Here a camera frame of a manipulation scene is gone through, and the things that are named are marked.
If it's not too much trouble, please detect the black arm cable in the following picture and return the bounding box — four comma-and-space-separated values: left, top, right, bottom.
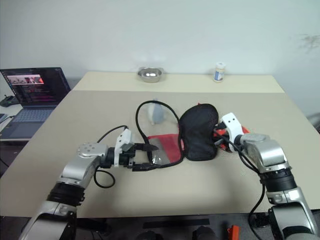
93, 124, 130, 189
219, 136, 267, 240

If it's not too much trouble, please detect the black remote controller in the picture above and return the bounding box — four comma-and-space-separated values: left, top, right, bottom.
0, 94, 20, 108

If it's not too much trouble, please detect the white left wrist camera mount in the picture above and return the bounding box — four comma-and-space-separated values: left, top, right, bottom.
114, 128, 133, 167

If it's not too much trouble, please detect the small white bottle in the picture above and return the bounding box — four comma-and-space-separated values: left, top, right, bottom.
213, 62, 226, 83

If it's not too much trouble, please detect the blue open laptop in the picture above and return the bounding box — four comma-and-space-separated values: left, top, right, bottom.
0, 66, 72, 140

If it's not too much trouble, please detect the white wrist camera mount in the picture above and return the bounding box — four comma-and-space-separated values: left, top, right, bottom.
114, 128, 133, 167
220, 112, 245, 144

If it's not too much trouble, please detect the orange red clip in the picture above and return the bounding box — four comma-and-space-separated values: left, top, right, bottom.
226, 224, 240, 240

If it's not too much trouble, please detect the black and red paddle case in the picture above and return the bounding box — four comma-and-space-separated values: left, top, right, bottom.
135, 99, 221, 172

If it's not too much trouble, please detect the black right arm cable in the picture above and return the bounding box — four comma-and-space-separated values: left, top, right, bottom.
219, 136, 267, 240

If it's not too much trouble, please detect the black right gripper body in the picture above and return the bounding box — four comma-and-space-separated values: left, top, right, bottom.
217, 134, 235, 153

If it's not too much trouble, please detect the black flat bar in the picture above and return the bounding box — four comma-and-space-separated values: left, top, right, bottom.
142, 218, 211, 229

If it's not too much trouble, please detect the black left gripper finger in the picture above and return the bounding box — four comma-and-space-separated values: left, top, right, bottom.
134, 142, 160, 151
131, 162, 161, 173

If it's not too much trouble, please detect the dark rounded shape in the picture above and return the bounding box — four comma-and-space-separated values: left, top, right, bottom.
192, 225, 217, 240

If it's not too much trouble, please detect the stainless steel bowl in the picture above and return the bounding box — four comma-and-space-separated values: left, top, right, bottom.
136, 66, 165, 83

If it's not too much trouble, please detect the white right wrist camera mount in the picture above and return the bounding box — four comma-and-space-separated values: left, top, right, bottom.
220, 112, 245, 144

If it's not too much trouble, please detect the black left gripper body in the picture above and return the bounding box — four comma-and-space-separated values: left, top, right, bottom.
119, 142, 138, 169

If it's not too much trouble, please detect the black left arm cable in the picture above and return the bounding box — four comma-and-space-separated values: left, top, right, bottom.
93, 124, 130, 189

